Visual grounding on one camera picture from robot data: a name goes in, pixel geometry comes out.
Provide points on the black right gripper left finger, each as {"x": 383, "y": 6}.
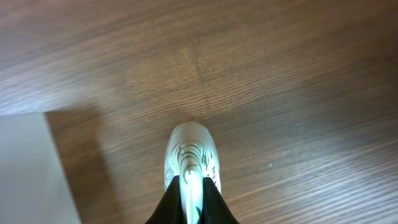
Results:
{"x": 169, "y": 209}

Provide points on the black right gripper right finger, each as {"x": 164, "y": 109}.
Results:
{"x": 215, "y": 209}

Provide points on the white open cardboard box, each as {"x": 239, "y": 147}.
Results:
{"x": 34, "y": 188}

